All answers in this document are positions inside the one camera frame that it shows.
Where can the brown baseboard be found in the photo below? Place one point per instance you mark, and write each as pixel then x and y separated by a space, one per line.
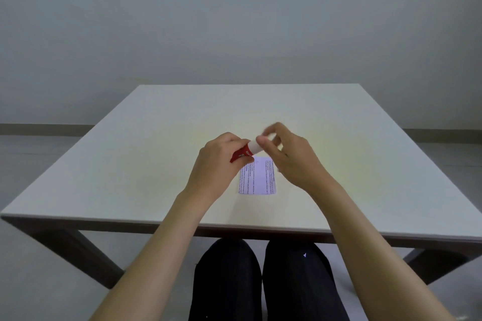
pixel 41 129

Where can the person's left hand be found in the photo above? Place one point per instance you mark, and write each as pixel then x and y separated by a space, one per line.
pixel 212 166

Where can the person's left leg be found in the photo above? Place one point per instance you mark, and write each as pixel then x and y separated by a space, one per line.
pixel 226 283

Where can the person's leg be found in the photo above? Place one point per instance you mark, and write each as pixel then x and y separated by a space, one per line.
pixel 301 287
pixel 226 283

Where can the red glue stick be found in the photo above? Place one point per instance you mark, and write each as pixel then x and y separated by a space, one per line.
pixel 244 152

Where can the person's left thumb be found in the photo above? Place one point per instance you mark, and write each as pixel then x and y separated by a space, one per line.
pixel 245 161

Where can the person's right hand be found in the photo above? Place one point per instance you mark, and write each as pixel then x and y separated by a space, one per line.
pixel 297 162

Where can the white printed card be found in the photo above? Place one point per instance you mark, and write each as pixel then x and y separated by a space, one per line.
pixel 260 181

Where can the white glue stick cap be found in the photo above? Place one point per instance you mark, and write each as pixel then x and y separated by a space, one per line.
pixel 260 144

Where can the person's right forearm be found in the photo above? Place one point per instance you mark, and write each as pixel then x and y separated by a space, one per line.
pixel 376 256

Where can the person's left forearm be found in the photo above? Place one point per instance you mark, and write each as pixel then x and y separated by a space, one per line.
pixel 158 256

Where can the white table with wooden legs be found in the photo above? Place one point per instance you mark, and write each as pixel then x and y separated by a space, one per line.
pixel 150 144

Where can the person's right thumb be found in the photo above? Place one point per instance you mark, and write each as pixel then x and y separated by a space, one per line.
pixel 272 149

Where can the person's right leg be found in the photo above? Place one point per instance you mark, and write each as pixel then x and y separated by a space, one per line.
pixel 301 287

